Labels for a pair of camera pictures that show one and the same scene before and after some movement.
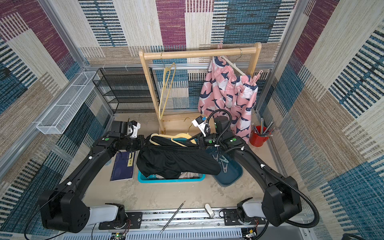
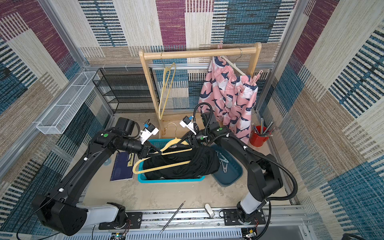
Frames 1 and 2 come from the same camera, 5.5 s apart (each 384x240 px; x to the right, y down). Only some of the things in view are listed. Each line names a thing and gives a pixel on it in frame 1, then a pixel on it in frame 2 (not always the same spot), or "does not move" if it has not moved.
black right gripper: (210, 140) to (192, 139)
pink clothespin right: (253, 81) does not move
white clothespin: (225, 169) does not move
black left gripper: (141, 139) to (146, 149)
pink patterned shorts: (223, 88) does not move
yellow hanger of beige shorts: (160, 114) does not move
